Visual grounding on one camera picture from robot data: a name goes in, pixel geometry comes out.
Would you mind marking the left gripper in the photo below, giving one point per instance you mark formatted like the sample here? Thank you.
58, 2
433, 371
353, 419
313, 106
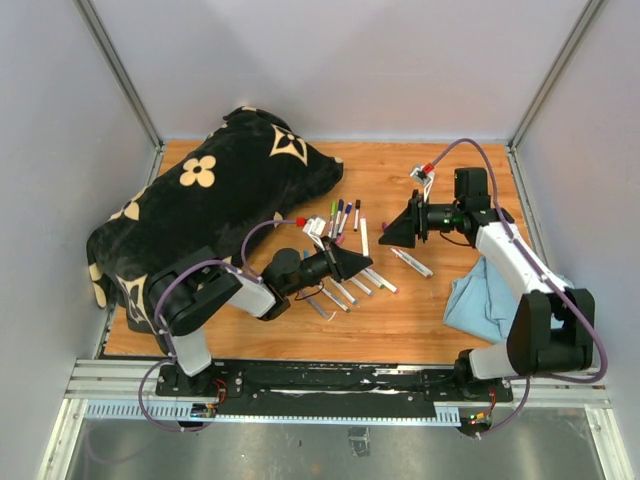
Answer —
332, 254

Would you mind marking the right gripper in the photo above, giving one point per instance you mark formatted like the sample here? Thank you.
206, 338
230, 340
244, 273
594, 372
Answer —
411, 222

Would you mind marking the green cap white marker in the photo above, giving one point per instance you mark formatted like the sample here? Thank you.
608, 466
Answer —
373, 280

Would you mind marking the lavender cap marker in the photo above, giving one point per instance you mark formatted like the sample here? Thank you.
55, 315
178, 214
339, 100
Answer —
361, 286

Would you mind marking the magenta cap marker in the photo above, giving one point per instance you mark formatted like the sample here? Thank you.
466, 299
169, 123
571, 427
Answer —
413, 263

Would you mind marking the light blue marker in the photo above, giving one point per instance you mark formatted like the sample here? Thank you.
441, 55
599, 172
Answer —
344, 292

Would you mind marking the purple marker grey body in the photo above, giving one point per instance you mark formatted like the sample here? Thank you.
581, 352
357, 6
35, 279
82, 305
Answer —
318, 308

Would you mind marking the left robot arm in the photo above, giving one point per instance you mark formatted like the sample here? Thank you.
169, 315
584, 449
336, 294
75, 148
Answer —
185, 296

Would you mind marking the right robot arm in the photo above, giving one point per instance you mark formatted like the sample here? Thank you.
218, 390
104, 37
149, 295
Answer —
553, 325

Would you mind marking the black cap whiteboard marker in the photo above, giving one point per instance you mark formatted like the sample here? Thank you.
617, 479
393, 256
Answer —
357, 208

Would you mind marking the blue cap whiteboard marker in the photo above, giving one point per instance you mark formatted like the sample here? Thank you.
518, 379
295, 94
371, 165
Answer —
344, 218

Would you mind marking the dark blue marker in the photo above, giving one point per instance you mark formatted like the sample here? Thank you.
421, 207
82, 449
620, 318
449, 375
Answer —
337, 218

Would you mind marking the light green marker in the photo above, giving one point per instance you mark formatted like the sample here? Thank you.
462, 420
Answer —
332, 219

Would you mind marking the light blue cloth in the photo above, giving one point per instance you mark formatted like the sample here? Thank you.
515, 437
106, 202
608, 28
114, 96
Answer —
481, 304

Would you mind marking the black floral plush blanket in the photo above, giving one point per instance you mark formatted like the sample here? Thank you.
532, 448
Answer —
252, 169

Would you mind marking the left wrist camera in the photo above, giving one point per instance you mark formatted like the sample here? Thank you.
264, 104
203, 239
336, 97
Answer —
314, 228

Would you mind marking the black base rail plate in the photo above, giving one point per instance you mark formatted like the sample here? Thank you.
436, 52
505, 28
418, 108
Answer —
268, 387

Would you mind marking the slotted cable duct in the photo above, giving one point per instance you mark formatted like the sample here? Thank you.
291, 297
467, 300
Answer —
183, 411

